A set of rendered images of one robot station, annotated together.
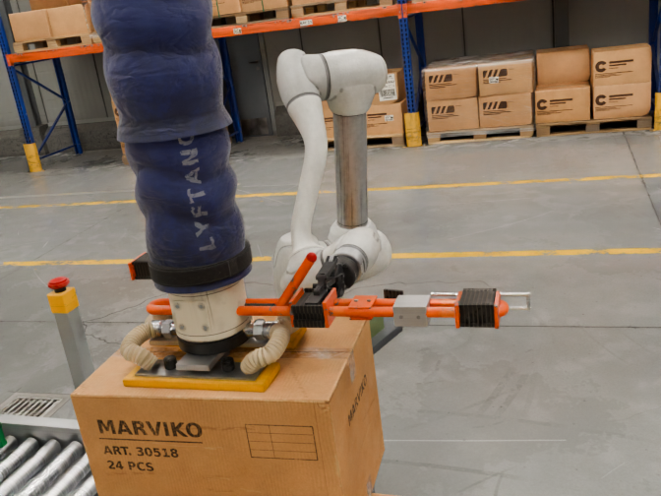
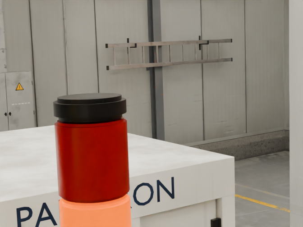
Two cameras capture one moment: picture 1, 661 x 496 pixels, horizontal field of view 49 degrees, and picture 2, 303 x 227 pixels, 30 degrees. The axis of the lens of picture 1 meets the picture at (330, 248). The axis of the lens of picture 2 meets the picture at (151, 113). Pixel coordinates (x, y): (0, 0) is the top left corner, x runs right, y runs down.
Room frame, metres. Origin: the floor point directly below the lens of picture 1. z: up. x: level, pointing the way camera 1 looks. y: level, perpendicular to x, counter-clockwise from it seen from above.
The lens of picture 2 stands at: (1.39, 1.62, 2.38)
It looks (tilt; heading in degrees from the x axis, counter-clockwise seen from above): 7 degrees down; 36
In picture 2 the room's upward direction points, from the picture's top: 2 degrees counter-clockwise
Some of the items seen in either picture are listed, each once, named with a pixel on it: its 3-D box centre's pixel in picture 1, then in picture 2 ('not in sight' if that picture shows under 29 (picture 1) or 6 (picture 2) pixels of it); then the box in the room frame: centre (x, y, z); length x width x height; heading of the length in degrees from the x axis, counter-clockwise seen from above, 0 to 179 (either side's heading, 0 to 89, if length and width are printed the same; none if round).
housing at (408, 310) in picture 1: (412, 310); not in sight; (1.37, -0.15, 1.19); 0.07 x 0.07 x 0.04; 71
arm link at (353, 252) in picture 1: (346, 266); not in sight; (1.65, -0.03, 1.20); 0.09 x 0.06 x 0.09; 70
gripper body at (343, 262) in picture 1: (338, 278); not in sight; (1.58, -0.01, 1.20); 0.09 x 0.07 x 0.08; 160
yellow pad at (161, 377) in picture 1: (200, 368); not in sight; (1.43, 0.32, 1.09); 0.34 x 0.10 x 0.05; 71
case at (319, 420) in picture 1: (241, 424); not in sight; (1.54, 0.27, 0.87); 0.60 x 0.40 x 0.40; 73
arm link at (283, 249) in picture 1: (299, 266); not in sight; (2.20, 0.11, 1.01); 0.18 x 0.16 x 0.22; 107
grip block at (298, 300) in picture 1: (314, 307); not in sight; (1.44, 0.05, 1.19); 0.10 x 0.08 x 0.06; 161
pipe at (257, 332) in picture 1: (214, 333); not in sight; (1.52, 0.29, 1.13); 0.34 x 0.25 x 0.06; 71
